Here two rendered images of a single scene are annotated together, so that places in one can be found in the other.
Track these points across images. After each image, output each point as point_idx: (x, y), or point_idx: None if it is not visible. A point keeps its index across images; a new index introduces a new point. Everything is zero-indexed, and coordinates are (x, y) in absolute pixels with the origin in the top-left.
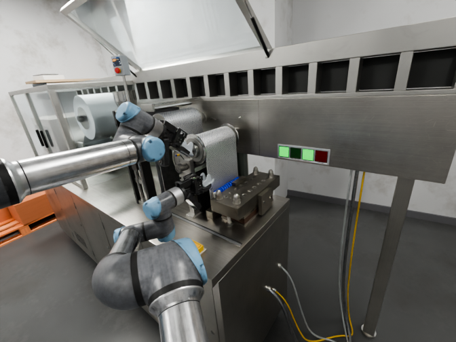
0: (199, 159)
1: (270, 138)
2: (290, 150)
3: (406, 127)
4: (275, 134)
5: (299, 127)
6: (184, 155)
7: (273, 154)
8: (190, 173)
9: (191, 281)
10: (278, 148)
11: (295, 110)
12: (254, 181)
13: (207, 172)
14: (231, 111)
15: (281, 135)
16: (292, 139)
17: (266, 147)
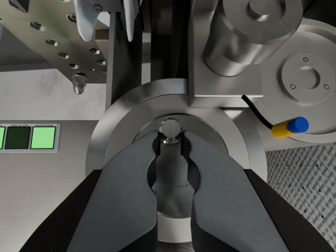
0: (134, 110)
1: (75, 163)
2: (27, 141)
3: None
4: (61, 173)
5: (7, 190)
6: (190, 144)
7: (71, 128)
8: (133, 0)
9: None
10: (55, 142)
11: (12, 227)
12: (85, 59)
13: (108, 51)
14: None
15: (49, 171)
16: (24, 165)
17: (87, 141)
